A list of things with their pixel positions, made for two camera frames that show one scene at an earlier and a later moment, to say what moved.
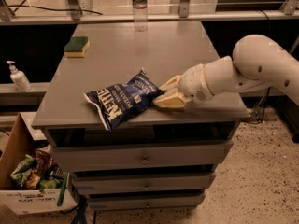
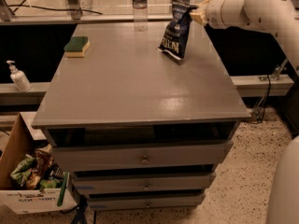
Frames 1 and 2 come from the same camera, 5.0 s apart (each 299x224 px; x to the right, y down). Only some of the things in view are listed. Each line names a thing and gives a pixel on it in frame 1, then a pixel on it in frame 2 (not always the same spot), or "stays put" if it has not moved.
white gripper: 193,82 -> 217,10
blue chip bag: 116,103 -> 173,39
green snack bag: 22,171 stays put
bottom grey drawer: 145,200 stays put
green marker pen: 63,189 stays put
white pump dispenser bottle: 19,77 stays put
